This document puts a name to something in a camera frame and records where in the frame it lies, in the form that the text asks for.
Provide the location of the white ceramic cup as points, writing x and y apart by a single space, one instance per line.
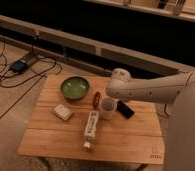
107 108

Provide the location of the black eraser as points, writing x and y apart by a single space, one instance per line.
126 111

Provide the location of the white plastic bottle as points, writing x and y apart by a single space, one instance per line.
90 129

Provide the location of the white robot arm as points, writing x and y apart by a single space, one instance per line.
177 90

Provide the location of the green ceramic bowl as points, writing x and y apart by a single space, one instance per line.
74 88

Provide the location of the small brown red object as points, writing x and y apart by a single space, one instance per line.
96 99

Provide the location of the wooden table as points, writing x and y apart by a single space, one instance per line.
64 129

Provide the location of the black power adapter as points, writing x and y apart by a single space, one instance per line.
18 66

